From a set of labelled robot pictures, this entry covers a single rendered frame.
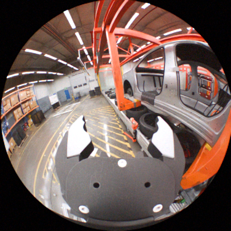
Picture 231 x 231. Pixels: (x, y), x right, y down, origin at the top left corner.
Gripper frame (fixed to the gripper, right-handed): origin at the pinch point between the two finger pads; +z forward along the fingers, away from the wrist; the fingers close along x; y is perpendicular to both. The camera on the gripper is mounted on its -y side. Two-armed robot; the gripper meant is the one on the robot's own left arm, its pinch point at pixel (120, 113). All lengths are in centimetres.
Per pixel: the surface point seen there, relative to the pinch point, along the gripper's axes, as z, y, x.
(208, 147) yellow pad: -7, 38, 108
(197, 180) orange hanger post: -27, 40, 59
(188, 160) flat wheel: 0, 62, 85
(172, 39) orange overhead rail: 214, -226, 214
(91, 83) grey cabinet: 947, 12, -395
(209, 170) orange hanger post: -25, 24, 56
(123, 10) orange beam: 73, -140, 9
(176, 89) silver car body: 67, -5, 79
